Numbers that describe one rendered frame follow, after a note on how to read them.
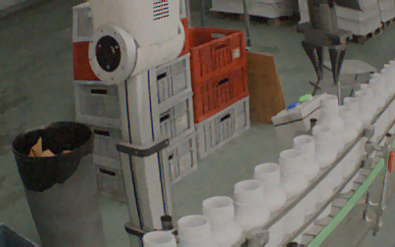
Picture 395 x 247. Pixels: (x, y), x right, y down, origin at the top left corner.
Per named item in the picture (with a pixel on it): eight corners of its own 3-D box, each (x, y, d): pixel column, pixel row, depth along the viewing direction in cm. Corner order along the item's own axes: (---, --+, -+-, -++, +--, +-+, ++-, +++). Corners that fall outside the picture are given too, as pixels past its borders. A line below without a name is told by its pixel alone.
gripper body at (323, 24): (342, 46, 98) (338, 6, 96) (294, 35, 104) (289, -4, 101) (353, 40, 103) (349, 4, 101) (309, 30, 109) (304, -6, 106)
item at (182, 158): (140, 208, 344) (134, 170, 337) (85, 191, 364) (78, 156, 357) (200, 168, 393) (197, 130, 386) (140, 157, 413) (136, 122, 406)
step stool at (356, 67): (349, 98, 499) (346, 51, 486) (380, 121, 444) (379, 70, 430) (306, 105, 487) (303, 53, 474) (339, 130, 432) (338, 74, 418)
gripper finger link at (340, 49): (339, 91, 102) (336, 38, 98) (306, 83, 106) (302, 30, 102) (351, 81, 107) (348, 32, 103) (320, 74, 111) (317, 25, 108)
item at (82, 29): (125, 40, 315) (125, 1, 308) (70, 42, 335) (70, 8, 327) (188, 16, 365) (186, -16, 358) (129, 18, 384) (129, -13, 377)
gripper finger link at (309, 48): (336, 90, 102) (332, 37, 99) (303, 82, 106) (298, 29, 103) (348, 80, 107) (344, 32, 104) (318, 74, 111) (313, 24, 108)
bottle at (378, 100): (387, 149, 133) (388, 82, 128) (372, 155, 131) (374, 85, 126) (374, 142, 138) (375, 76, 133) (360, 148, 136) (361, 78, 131)
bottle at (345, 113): (348, 181, 120) (353, 103, 115) (355, 192, 114) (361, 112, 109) (324, 186, 120) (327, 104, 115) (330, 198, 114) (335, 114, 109)
